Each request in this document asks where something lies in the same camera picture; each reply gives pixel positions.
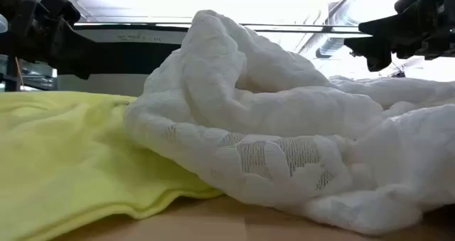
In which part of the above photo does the navy white striped fabric basket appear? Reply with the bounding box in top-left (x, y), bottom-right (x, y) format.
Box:
top-left (56, 22), bottom-right (189, 98)

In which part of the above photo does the metal frame crossbar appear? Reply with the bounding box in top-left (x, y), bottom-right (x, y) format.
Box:
top-left (74, 21), bottom-right (370, 35)

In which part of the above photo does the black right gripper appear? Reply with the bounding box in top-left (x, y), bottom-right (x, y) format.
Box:
top-left (343, 0), bottom-right (455, 73)

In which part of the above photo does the white lace shirt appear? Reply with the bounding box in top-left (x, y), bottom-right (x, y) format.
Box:
top-left (124, 9), bottom-right (455, 237)

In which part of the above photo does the yellow shirt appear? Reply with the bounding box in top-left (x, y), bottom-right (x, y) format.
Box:
top-left (0, 90), bottom-right (225, 241)

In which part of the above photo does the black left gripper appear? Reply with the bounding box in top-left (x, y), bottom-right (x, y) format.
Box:
top-left (0, 0), bottom-right (99, 80)

